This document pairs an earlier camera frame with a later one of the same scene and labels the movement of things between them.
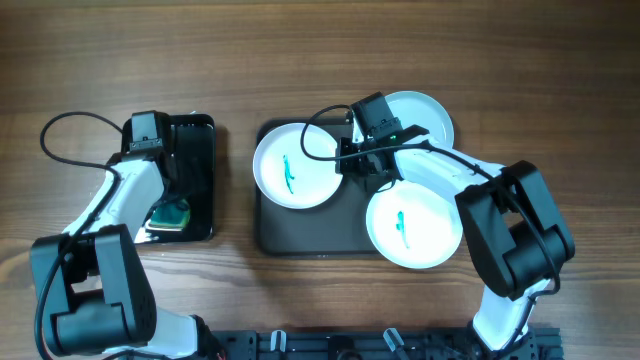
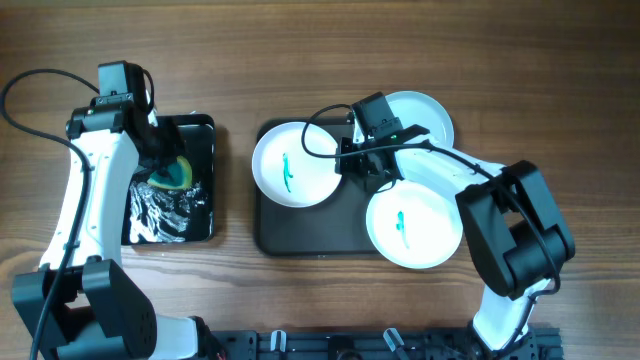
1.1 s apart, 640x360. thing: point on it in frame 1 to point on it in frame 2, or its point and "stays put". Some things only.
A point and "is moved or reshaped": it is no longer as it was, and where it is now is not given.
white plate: x=413 y=225 stays put
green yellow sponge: x=170 y=217 is moved or reshaped
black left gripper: x=191 y=179 to x=173 y=146
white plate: x=414 y=108 stays put
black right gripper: x=346 y=165 stays put
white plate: x=287 y=176 stays put
